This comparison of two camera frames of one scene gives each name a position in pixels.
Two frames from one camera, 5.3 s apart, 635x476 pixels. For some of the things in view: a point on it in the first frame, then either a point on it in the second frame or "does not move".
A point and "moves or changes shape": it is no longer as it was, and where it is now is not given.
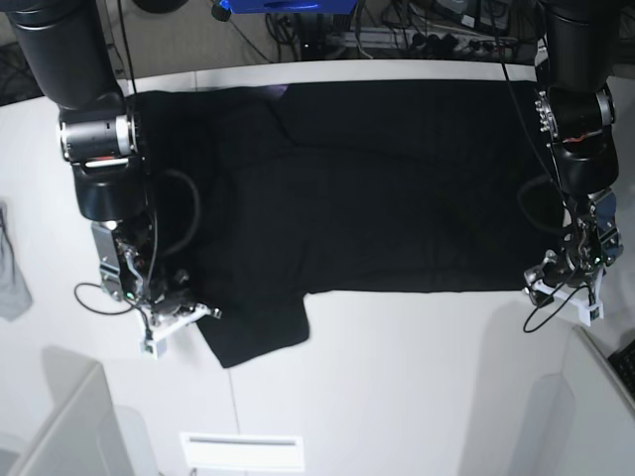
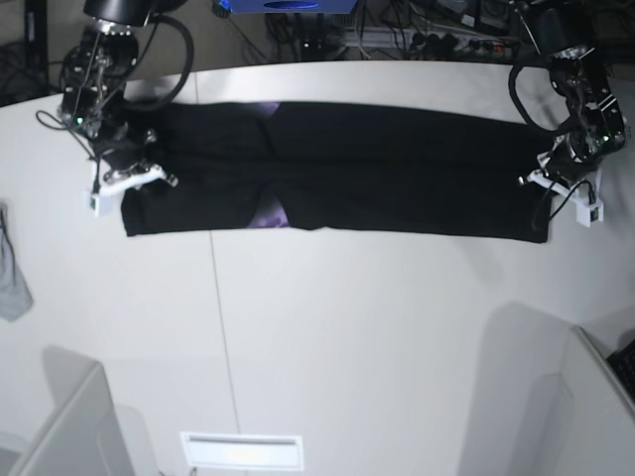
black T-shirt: [266, 192] moves or changes shape
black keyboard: [623, 361] does not move
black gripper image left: [171, 296] → [129, 149]
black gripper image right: [573, 268] → [567, 163]
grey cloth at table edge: [15, 296] does not move
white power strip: [452, 44] does not move
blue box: [290, 6] does not move
